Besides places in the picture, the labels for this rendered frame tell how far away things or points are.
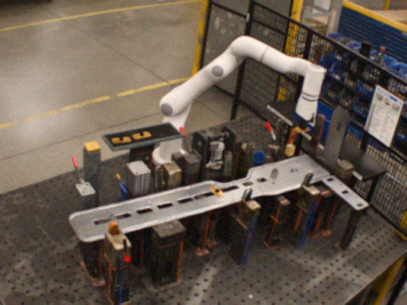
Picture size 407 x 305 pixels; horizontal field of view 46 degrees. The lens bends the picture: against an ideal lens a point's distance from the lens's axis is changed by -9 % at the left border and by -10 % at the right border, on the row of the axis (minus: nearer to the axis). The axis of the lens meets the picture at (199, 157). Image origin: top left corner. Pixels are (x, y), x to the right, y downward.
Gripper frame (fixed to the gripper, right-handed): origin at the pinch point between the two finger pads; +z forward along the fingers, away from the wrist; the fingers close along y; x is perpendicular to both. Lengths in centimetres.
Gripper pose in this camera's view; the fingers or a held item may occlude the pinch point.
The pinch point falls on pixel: (302, 125)
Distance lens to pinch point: 256.8
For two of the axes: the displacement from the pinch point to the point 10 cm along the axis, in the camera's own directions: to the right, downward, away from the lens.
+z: -1.3, 8.4, 5.3
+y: 5.2, 5.1, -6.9
